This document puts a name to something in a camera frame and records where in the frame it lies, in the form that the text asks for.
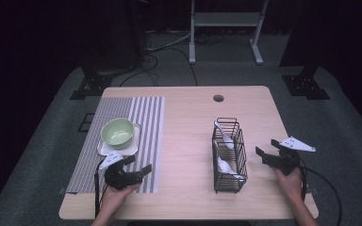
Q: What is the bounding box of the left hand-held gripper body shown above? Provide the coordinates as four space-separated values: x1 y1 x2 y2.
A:
98 150 144 191

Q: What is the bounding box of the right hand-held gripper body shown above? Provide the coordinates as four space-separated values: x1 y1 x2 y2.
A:
262 136 317 176

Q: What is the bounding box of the light green bowl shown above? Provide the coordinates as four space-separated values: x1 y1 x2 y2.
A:
100 118 136 151

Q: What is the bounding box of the black wire basket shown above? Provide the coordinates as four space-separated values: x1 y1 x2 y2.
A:
211 117 249 194

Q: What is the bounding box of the person's left hand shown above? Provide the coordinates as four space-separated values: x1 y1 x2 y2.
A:
99 184 141 218

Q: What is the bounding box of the person's right hand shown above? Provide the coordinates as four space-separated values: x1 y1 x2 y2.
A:
271 167 305 202

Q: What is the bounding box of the white square plate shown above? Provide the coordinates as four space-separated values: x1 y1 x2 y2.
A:
96 121 142 157

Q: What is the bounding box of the grey striped placemat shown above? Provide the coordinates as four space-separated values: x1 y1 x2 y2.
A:
65 96 166 194

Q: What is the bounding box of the black stand base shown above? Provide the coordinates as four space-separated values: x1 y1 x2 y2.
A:
281 64 331 101
69 64 115 101

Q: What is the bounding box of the white metal stand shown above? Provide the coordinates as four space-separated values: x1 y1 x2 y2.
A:
189 0 270 66

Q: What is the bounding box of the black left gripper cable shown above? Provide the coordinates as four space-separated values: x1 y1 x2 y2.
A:
93 159 107 218

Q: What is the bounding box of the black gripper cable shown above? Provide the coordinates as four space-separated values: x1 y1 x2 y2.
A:
297 158 343 226
93 159 107 218

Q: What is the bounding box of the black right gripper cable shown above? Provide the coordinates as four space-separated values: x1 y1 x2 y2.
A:
297 158 343 226

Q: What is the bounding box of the black floor outlet frame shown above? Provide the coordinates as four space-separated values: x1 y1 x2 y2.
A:
77 112 95 133

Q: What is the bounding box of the black floor cable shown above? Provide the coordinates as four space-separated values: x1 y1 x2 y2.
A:
118 46 199 88

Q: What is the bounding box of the grey floor cable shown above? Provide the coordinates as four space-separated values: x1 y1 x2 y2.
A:
144 30 192 53

